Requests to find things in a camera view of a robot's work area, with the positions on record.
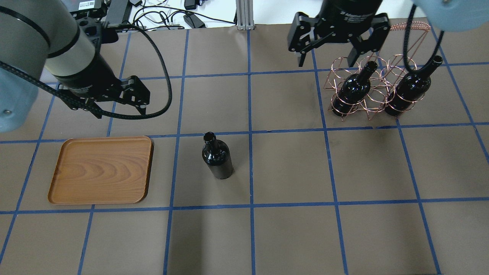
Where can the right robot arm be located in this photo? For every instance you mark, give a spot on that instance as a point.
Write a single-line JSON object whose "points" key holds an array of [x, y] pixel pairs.
{"points": [[453, 15]]}

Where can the dark wine bottle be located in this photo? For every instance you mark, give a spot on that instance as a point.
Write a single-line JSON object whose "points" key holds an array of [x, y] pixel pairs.
{"points": [[411, 88], [353, 90], [216, 155]]}

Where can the copper wire bottle basket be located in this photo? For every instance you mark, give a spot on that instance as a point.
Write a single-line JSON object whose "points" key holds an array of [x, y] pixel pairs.
{"points": [[383, 81]]}

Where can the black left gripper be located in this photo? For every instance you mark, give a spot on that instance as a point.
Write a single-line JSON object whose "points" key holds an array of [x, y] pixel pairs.
{"points": [[88, 81]]}

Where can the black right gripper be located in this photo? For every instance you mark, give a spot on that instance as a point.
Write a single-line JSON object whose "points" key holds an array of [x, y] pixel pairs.
{"points": [[349, 11]]}

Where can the aluminium frame post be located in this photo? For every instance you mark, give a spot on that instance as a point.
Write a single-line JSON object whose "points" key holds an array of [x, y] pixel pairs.
{"points": [[244, 15]]}

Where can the black power adapter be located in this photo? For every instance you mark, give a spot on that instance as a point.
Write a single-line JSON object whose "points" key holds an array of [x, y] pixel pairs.
{"points": [[193, 21]]}

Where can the wooden tray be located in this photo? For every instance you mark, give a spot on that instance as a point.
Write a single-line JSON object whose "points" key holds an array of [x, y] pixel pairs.
{"points": [[102, 171]]}

